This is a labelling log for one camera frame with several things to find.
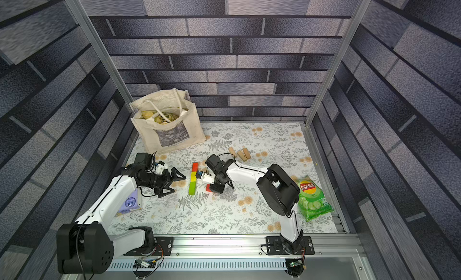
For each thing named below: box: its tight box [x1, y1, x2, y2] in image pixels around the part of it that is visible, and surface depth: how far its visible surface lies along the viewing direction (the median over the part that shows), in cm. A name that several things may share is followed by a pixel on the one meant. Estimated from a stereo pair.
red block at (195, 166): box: [192, 162, 199, 172], surface depth 99 cm
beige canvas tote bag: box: [129, 88, 207, 154], surface depth 94 cm
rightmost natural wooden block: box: [242, 147, 252, 160], surface depth 105 cm
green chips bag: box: [297, 175, 335, 222], surface depth 79 cm
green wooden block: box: [188, 181, 197, 196], surface depth 91 cm
